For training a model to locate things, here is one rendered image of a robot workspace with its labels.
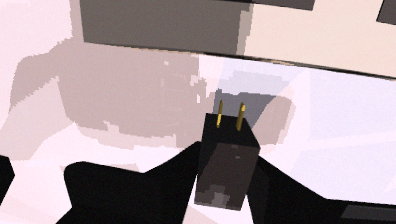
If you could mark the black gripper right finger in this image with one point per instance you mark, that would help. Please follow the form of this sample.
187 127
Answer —
275 198

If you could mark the black two-prong charger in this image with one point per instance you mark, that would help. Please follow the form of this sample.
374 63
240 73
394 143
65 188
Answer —
228 157

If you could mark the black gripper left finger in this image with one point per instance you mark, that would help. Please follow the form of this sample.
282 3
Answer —
160 195

